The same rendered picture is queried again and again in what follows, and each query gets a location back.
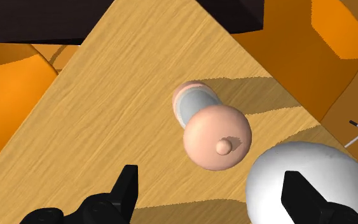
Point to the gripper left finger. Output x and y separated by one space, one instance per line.
121 198

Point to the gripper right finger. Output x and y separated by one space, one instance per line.
302 201

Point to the white round object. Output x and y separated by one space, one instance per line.
330 167

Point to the light wooden table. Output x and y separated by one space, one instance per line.
104 118

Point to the orange upholstered seat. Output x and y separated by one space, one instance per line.
293 59
8 102

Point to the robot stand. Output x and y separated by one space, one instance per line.
42 21

